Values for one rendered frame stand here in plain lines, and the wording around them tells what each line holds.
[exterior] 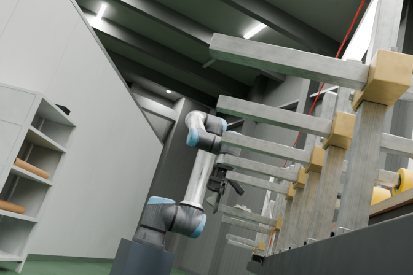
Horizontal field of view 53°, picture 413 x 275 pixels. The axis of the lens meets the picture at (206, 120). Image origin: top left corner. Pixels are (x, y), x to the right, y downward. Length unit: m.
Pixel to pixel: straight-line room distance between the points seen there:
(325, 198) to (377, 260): 0.53
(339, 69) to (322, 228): 0.35
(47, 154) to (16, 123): 0.90
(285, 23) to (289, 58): 9.37
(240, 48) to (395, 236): 0.40
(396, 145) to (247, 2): 8.84
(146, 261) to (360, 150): 1.77
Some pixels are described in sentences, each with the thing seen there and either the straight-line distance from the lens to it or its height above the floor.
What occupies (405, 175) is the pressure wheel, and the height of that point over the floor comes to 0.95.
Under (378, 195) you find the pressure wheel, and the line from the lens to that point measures 1.38.
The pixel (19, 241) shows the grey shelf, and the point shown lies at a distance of 4.64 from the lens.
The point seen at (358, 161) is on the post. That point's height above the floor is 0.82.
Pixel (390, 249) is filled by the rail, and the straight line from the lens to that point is 0.34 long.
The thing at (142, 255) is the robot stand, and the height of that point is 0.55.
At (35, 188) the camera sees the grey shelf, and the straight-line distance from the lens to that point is 4.65.
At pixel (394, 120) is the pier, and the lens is 8.07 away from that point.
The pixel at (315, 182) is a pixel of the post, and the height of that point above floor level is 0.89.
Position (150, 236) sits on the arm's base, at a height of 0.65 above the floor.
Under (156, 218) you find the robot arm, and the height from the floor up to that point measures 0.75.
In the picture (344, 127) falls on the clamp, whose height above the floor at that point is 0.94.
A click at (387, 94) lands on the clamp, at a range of 0.66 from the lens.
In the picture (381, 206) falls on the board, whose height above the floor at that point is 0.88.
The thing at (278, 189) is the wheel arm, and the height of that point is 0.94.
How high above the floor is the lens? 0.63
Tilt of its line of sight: 18 degrees up
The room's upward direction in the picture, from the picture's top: 17 degrees clockwise
